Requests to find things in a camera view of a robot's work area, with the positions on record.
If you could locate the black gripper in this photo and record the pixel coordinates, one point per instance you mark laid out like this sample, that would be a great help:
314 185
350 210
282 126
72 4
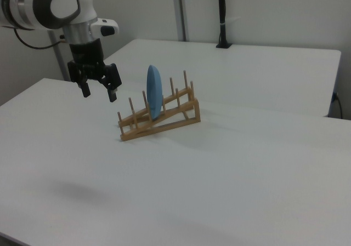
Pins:
86 55

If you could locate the blue plate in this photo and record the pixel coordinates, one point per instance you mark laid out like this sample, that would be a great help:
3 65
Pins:
153 90

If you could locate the wooden plate rack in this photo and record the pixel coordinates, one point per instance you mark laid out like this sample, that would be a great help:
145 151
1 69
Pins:
164 126

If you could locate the black pole with clamp base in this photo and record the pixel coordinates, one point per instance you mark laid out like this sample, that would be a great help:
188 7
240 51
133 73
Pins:
222 16

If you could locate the grey metal wall post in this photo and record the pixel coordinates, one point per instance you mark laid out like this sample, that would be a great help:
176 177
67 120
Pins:
59 62
181 10

